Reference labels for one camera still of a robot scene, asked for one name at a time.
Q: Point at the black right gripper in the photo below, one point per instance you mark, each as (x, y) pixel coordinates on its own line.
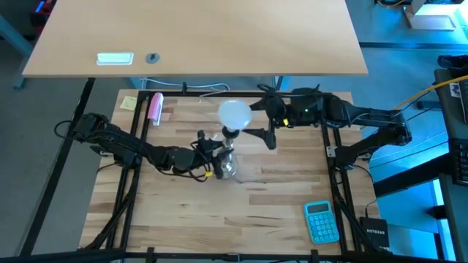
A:
(279, 109)

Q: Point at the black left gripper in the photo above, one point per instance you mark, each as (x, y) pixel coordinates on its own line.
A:
(188, 159)

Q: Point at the white flood lightbulb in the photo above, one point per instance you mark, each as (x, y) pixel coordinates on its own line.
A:
(235, 114)

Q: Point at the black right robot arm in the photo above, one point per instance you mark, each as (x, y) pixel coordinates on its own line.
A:
(365, 113)

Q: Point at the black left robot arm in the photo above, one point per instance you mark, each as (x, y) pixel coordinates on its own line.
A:
(120, 144)

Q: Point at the pink white stapler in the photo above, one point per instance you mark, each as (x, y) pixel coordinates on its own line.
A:
(155, 109)

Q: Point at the yellow sticky note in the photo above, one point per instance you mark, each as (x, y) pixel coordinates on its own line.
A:
(128, 103)

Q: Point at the light wood desk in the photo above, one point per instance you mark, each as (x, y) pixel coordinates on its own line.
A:
(201, 36)

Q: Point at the teal calculator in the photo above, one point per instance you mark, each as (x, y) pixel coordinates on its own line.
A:
(321, 223)

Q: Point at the black desk crossbar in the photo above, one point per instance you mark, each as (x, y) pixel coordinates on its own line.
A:
(409, 175)

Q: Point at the white box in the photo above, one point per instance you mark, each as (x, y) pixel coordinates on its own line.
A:
(428, 20)

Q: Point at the black keyboard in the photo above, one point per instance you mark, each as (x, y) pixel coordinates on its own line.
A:
(460, 160)

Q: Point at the grey desk leg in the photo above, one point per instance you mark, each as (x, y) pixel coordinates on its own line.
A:
(14, 36)

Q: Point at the silver frame bracket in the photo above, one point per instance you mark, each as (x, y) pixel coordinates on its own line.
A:
(331, 151)

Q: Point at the black aluminium table frame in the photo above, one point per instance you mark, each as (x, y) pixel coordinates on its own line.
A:
(172, 94)

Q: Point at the black Netgear switch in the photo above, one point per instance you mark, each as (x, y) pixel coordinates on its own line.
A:
(374, 232)

